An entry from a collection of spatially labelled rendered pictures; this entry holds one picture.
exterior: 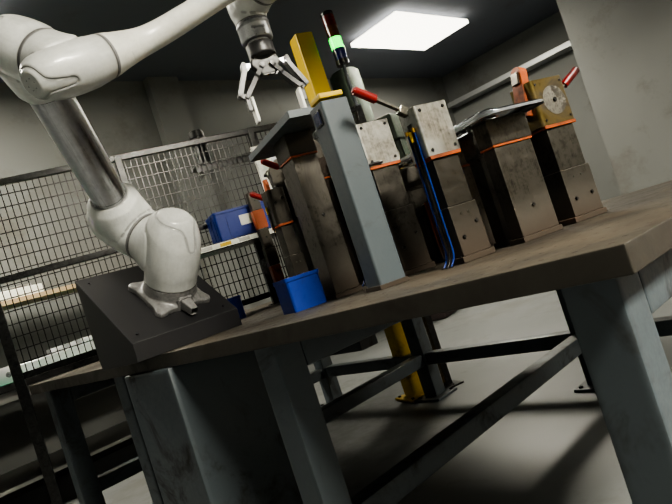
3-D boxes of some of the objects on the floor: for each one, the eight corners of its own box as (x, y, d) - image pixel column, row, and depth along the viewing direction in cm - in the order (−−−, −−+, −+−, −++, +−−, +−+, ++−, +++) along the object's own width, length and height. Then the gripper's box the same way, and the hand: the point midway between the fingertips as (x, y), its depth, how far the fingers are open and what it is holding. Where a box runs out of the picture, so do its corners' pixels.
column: (242, 606, 157) (166, 368, 159) (187, 586, 180) (121, 377, 181) (324, 542, 179) (256, 333, 180) (266, 531, 201) (206, 345, 202)
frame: (884, 355, 182) (813, 151, 183) (814, 806, 70) (635, 274, 72) (336, 398, 366) (303, 296, 368) (77, 541, 255) (31, 394, 256)
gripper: (215, 44, 154) (241, 123, 153) (304, 29, 162) (328, 104, 162) (212, 57, 161) (236, 132, 160) (297, 42, 169) (320, 113, 169)
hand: (281, 114), depth 161 cm, fingers open, 13 cm apart
